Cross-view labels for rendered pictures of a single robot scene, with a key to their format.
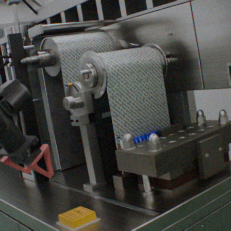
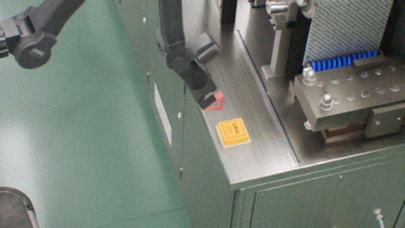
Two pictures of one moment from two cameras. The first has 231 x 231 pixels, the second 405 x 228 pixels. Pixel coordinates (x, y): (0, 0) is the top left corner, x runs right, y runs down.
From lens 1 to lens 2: 1.56 m
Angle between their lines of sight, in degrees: 45
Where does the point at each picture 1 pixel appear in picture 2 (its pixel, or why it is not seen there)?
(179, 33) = not seen: outside the picture
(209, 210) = (353, 167)
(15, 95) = (207, 55)
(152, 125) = (355, 47)
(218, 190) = (373, 155)
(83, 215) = (236, 137)
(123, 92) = (330, 21)
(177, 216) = (314, 170)
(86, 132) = (280, 34)
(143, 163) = (309, 111)
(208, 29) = not seen: outside the picture
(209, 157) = (380, 123)
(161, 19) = not seen: outside the picture
